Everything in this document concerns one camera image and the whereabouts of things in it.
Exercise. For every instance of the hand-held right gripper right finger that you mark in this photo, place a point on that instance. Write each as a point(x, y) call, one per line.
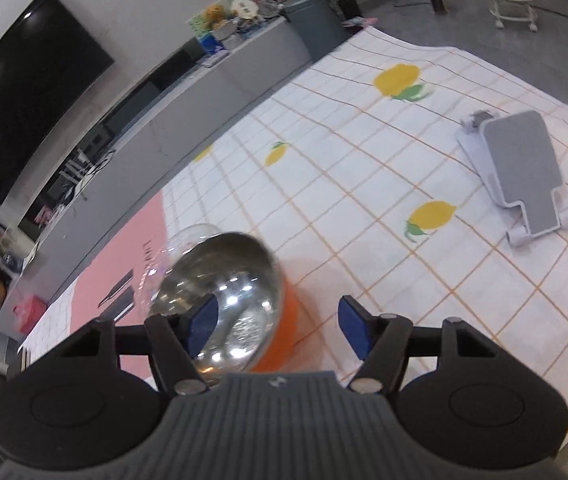
point(354, 325)

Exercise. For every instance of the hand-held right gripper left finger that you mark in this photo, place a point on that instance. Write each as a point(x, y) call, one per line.
point(203, 320)

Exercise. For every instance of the steel bowl with orange outside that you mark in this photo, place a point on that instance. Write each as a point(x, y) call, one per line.
point(234, 280)

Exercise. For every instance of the small clear glass bowl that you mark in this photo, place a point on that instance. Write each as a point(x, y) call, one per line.
point(178, 250)

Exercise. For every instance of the pink printed mat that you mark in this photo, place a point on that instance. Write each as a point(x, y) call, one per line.
point(128, 240)

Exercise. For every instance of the lemon print checked blanket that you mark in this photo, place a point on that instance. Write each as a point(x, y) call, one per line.
point(364, 185)

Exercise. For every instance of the red basket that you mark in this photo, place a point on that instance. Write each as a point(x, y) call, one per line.
point(28, 312)

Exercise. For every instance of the white router with antennas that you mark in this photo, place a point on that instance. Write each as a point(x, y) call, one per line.
point(76, 167)

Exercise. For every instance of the long grey television cabinet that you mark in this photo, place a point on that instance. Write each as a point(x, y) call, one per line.
point(163, 125)

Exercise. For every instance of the grey folding stand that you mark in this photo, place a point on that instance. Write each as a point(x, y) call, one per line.
point(519, 160)

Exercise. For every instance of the black flat television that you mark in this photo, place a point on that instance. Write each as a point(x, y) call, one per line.
point(28, 85)

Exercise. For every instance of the grey trash bin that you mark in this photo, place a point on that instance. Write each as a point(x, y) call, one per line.
point(314, 25)

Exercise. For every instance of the pink patterned cloth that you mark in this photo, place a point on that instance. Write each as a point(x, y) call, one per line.
point(360, 21)

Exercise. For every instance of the brown teddy bear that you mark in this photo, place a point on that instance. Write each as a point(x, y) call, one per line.
point(215, 15)

